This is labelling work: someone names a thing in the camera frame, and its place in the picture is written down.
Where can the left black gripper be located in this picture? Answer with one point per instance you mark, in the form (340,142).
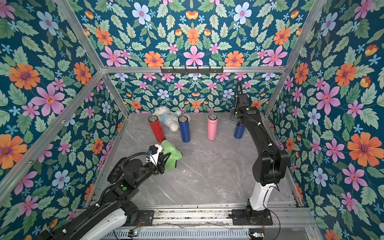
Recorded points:
(160,164)

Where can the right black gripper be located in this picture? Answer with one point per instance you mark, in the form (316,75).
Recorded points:
(237,113)

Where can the green microfiber cloth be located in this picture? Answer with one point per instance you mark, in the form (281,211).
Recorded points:
(175,154)

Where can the pink thermos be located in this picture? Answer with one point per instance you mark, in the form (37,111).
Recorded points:
(212,126)

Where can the red thermos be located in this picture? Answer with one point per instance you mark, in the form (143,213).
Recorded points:
(156,127)

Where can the dark blue thermos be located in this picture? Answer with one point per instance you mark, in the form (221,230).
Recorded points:
(184,128)

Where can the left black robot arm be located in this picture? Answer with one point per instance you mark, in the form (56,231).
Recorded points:
(114,207)

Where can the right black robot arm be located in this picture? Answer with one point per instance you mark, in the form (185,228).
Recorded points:
(271,162)

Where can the black checkered oval pad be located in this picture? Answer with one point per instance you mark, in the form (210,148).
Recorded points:
(116,172)

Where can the white teddy bear plush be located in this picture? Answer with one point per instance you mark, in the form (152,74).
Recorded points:
(169,118)

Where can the black wall hook rail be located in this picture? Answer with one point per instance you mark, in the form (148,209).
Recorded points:
(191,70)

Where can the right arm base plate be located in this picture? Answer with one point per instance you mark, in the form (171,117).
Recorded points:
(253,218)

